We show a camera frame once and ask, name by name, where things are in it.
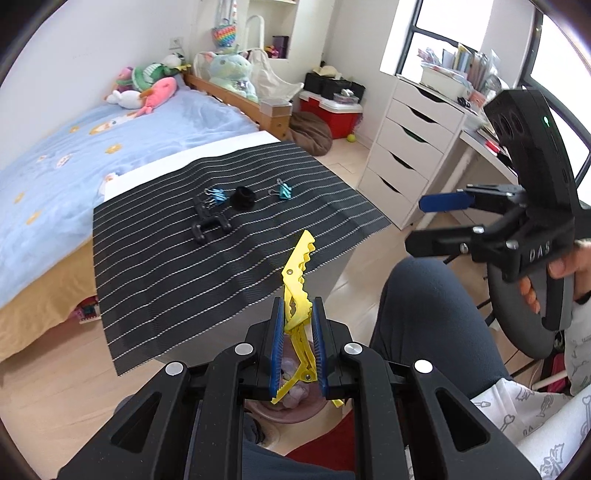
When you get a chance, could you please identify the tan bed sheet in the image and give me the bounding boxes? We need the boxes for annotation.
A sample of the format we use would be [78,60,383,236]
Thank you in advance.
[0,240,100,363]

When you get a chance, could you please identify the clear plastic box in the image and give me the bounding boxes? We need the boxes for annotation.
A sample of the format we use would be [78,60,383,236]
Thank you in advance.
[260,98,294,118]

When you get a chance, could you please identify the toy bricks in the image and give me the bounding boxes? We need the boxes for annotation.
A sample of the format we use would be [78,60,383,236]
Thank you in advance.
[74,298,102,324]

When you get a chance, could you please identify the person's white printed shirt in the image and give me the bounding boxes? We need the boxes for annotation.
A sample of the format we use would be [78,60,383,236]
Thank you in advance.
[471,323,591,480]

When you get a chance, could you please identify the black hair tie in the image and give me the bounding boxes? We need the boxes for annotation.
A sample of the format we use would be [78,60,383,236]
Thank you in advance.
[231,187,257,210]

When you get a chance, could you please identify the white wall shelf unit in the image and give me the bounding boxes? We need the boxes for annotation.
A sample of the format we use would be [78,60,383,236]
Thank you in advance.
[231,0,333,61]

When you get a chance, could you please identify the rainbow knitted bag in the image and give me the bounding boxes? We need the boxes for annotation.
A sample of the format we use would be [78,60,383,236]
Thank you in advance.
[211,18,237,49]

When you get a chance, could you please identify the red cloth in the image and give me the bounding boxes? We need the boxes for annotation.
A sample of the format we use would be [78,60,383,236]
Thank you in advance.
[286,408,358,472]

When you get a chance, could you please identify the white desk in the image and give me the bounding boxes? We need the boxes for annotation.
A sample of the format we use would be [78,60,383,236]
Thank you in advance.
[459,124,520,185]

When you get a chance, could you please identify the black storage boxes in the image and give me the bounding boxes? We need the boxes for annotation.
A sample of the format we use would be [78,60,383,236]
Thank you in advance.
[304,71,365,100]

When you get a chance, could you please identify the white seal plush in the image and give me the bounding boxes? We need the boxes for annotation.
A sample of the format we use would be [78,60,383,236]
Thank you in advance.
[105,90,144,110]

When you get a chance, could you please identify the black striped placemat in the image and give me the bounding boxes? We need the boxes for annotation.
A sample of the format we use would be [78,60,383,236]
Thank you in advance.
[92,141,393,377]

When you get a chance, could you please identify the white table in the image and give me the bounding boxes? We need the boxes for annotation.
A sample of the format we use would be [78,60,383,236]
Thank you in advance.
[104,130,361,365]

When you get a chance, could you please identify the bed with blue blanket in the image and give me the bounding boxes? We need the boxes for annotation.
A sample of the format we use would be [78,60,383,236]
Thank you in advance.
[0,85,259,308]

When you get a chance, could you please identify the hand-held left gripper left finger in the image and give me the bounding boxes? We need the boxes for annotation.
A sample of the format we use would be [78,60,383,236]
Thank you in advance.
[58,296,284,480]

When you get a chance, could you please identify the teal unicorn plush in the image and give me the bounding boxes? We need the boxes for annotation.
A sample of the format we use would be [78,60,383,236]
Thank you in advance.
[203,51,259,103]

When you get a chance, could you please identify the person's right hand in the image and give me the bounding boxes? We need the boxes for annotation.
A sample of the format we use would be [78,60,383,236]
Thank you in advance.
[518,240,591,319]

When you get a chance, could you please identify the black round stool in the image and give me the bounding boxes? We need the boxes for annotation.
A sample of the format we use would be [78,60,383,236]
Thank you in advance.
[488,258,575,361]

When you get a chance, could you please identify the wooden bed frame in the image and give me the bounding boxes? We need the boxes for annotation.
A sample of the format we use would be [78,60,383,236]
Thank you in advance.
[184,71,293,141]

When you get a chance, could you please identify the brown bean bag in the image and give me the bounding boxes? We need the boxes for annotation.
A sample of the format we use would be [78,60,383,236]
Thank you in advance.
[288,111,333,157]

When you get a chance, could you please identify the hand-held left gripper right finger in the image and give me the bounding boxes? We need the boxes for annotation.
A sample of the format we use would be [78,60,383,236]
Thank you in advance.
[310,296,541,480]

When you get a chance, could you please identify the white storage box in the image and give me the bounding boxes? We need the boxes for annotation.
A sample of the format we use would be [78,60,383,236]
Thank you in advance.
[420,65,472,93]

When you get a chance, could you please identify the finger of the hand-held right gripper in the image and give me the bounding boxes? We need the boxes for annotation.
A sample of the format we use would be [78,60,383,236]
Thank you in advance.
[420,184,527,217]
[405,224,491,265]

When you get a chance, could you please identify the green striped plush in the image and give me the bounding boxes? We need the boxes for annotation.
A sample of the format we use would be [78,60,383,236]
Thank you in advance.
[131,64,178,90]

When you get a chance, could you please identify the white fabric net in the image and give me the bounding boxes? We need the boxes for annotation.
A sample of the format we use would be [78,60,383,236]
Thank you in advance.
[245,48,305,100]

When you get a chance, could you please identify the pink plastic bin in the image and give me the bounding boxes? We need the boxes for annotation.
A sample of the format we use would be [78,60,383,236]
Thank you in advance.
[244,339,340,425]

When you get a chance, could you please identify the red cooler box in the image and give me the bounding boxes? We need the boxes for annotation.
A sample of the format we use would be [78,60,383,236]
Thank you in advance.
[299,90,363,139]

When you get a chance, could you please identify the pink fish plush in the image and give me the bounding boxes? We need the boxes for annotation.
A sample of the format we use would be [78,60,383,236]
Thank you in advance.
[136,76,178,118]

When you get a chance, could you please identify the person's grey trouser right leg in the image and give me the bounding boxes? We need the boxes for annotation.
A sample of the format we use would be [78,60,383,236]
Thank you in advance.
[369,257,515,398]

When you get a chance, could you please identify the row of books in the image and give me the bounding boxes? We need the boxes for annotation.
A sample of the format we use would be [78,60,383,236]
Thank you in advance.
[418,44,502,93]

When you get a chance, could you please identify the yellow plastic hair clip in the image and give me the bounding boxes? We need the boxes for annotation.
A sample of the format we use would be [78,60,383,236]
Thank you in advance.
[270,229,346,409]

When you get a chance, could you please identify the white drawer chest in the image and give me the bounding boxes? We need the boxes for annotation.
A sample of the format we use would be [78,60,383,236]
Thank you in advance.
[358,74,467,229]

